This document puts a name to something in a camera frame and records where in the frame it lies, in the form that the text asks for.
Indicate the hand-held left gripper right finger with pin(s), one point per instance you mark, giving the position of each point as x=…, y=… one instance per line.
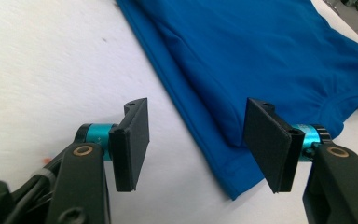
x=270, y=146

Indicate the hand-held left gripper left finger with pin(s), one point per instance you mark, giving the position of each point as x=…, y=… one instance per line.
x=130, y=149

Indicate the blue t-shirt white print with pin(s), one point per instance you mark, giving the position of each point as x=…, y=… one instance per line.
x=261, y=62

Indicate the white table mat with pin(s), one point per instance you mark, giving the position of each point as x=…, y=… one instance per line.
x=43, y=62

